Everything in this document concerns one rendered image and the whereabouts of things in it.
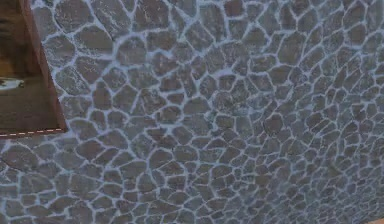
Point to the brown framed wall picture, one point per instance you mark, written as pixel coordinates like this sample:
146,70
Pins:
23,100

